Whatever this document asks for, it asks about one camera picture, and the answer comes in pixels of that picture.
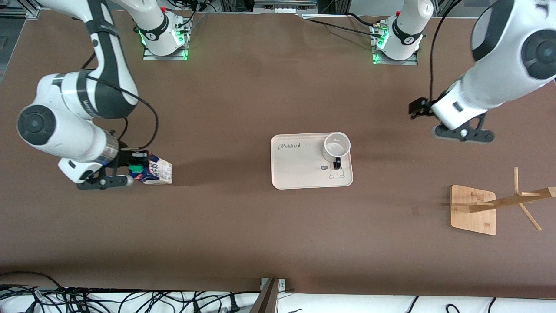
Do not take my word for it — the long straight black cable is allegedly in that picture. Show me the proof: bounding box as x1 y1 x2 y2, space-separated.
300 17 383 34

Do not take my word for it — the white cup black handle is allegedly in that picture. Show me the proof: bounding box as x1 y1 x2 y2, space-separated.
323 132 352 171

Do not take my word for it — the cream tray rabbit print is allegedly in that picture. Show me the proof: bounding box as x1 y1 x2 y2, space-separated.
271 132 354 190

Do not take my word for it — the short curved black cable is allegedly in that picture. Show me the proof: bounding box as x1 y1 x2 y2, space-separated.
347 12 377 27

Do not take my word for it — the aluminium frame profile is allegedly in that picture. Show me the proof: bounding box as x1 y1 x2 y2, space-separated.
250 278 288 313

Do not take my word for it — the wooden cup rack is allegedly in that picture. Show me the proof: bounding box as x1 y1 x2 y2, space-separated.
450 167 556 236

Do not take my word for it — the blue milk carton green cap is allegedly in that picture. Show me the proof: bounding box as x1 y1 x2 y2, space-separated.
128 151 173 186

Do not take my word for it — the black looping floor cable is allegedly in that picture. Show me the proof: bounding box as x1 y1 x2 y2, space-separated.
0 271 66 293

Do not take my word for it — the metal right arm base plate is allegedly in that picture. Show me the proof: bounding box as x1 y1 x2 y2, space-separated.
142 17 189 61

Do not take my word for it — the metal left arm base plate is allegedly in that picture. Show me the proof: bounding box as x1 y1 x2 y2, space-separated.
371 22 419 66

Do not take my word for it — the grey metal equipment box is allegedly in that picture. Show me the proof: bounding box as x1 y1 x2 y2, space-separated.
254 0 318 14

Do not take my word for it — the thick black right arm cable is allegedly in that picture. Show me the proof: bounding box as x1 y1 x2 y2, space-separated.
80 52 159 151

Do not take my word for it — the black cable with plug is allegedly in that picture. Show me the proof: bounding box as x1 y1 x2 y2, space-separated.
195 290 242 313

